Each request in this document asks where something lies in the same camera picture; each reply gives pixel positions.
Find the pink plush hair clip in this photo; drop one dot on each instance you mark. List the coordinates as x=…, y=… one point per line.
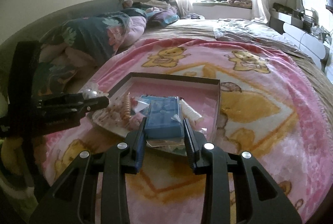
x=135, y=121

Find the purple blue pillow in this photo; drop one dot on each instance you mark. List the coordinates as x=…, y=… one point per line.
x=162, y=18

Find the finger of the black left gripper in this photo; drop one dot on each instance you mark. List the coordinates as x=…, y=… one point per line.
x=64, y=106

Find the white crumpled sheet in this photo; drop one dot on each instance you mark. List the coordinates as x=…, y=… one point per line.
x=245, y=31

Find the pink shallow cardboard box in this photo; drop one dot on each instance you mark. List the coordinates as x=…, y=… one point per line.
x=203, y=94

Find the pink bear fleece blanket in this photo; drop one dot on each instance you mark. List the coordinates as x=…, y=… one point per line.
x=277, y=107

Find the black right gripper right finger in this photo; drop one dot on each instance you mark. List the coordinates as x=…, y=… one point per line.
x=258, y=198

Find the blue jewelry box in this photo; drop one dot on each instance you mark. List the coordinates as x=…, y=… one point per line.
x=164, y=118

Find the white rounded bench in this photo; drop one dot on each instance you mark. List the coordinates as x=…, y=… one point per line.
x=290, y=24

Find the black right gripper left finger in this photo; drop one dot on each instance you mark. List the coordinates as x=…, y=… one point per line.
x=72, y=197

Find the clear plastic jewelry bag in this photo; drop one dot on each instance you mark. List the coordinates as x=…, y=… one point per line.
x=140, y=104

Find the dark floral duvet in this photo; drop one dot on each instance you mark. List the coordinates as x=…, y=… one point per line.
x=73, y=51

